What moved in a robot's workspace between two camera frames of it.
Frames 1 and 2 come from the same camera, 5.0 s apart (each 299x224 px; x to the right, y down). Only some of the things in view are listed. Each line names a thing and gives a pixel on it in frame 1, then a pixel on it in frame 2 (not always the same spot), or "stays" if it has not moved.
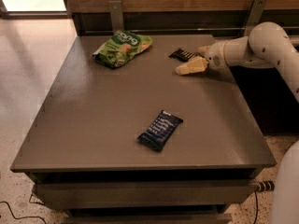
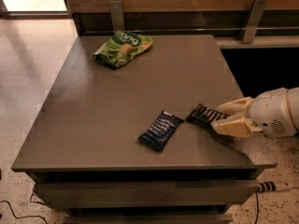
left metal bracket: [117, 14] stays
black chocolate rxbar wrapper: [183, 55] → [205, 117]
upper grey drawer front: [98, 193] stays
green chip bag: [121, 48] stays
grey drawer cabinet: [122, 138] stays
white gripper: [215, 56] → [270, 112]
